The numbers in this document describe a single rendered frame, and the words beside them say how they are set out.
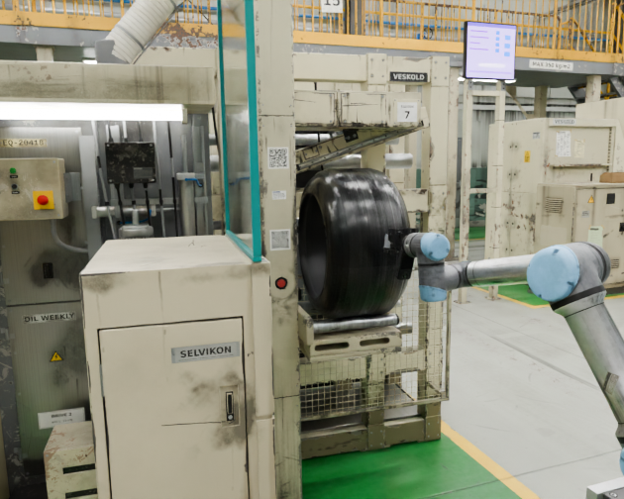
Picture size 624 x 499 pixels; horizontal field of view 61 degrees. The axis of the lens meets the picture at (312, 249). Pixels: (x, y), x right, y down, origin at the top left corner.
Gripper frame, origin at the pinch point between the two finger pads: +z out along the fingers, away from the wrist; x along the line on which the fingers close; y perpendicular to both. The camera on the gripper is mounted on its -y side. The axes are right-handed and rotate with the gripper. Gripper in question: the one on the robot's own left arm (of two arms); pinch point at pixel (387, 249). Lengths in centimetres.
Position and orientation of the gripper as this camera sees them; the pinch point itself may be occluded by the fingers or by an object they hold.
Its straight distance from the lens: 180.9
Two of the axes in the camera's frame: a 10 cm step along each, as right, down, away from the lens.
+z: -2.6, -0.4, 9.6
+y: -0.4, -10.0, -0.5
